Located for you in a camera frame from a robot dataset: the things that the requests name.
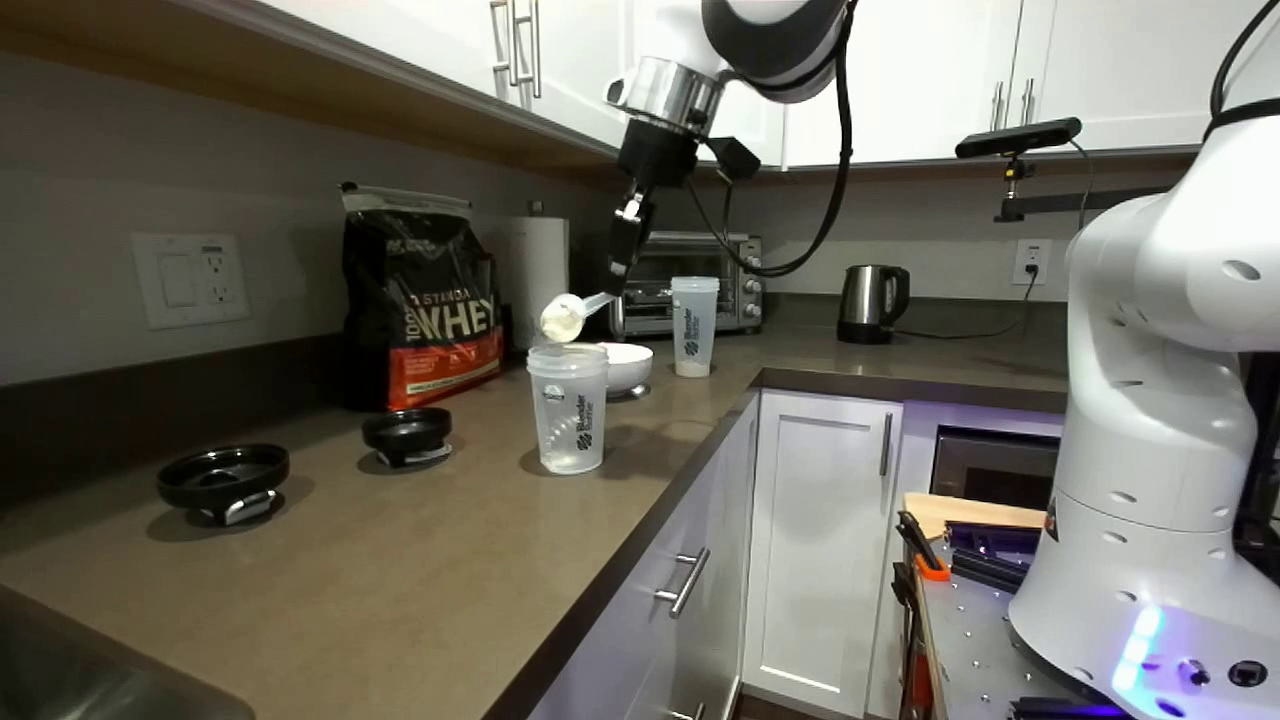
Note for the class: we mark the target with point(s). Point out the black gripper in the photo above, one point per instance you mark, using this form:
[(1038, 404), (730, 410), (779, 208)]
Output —
[(658, 158)]

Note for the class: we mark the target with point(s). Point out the white plastic scoop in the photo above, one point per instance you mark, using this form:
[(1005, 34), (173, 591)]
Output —
[(565, 312)]

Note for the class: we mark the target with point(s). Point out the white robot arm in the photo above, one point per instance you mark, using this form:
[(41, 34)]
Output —
[(1138, 583)]

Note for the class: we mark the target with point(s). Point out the clear shaker cup right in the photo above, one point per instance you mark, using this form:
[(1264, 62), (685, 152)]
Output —
[(692, 322)]

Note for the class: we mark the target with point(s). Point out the clear shaker cup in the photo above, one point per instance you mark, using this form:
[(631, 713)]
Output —
[(692, 322), (570, 404)]

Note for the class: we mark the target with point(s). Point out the clear shaker cup left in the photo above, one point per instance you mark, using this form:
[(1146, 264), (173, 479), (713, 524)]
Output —
[(570, 404)]

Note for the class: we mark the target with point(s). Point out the silver toaster oven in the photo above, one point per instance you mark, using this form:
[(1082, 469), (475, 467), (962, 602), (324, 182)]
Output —
[(645, 308)]

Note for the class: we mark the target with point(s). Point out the white paper towel roll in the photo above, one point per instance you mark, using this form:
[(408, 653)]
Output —
[(538, 268)]

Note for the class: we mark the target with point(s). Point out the white bowl with powder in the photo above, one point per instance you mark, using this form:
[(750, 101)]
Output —
[(631, 367)]

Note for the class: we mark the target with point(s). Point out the steel electric kettle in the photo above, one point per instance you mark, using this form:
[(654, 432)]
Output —
[(875, 300)]

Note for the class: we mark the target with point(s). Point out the black whey protein bag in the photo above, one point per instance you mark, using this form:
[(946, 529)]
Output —
[(422, 298)]

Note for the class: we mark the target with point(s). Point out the black shaker lid near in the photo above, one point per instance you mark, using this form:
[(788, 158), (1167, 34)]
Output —
[(408, 438)]

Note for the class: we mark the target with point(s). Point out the black shaker lid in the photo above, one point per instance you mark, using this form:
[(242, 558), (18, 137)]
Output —
[(226, 485), (408, 438)]

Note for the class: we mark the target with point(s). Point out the black shaker lid far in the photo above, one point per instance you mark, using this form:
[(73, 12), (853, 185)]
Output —
[(226, 485)]

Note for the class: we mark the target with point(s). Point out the steel kitchen sink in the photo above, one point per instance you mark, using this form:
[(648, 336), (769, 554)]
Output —
[(66, 668)]

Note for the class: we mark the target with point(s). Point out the black camera on stand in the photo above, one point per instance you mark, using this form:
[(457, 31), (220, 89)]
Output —
[(1009, 147)]

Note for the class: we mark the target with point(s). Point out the white wall outlet plate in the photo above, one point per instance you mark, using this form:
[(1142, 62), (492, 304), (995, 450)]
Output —
[(191, 278)]

